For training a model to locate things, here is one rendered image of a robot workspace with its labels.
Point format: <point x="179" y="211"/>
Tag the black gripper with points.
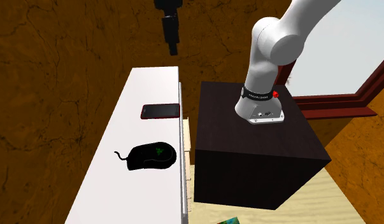
<point x="171" y="29"/>

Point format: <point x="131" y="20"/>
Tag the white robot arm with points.
<point x="261" y="69"/>

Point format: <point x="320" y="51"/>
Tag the red-edged black phone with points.
<point x="160" y="111"/>

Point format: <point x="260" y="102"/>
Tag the black computer mouse green logo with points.
<point x="149" y="156"/>

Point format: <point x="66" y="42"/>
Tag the dark robot stand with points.
<point x="257" y="152"/>

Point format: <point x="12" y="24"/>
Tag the white-topped chest of drawers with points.
<point x="142" y="192"/>

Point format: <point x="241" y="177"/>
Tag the green patterned flat object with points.
<point x="229" y="221"/>

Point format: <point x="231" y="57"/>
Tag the window with red-brown frame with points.
<point x="334" y="104"/>

